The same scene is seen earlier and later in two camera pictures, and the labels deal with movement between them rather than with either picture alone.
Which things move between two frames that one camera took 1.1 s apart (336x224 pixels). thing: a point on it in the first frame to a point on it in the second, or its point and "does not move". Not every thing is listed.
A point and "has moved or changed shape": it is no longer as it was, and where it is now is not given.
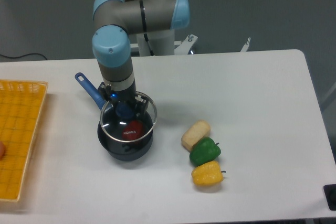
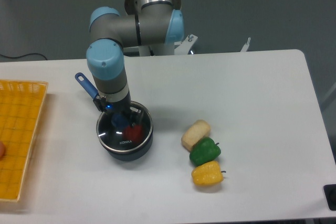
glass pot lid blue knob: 119,121 has moved or changed shape
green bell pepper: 205,151 does not move
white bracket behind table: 245,47 does not move
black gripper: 141,103 to 118,107
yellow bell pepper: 208,174 does not move
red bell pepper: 133,130 does not move
